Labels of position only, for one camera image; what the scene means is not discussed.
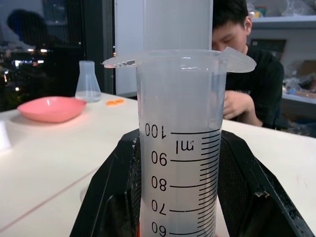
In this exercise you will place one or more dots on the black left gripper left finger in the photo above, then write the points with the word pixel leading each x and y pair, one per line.
pixel 106 187

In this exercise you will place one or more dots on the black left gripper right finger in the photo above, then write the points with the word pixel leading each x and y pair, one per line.
pixel 259 187

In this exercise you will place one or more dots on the large clear plastic syringe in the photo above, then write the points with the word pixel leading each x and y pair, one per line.
pixel 180 123

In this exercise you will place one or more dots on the small orange plastic piece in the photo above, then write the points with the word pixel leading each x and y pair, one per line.
pixel 115 102

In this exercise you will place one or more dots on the pink plastic bowl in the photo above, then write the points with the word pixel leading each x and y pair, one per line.
pixel 53 109

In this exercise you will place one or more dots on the clear plastic conical flask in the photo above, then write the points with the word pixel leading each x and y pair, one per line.
pixel 87 85

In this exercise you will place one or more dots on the person in black shirt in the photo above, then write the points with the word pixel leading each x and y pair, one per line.
pixel 251 81

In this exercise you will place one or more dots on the white wall shelf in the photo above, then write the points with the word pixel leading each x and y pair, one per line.
pixel 284 19

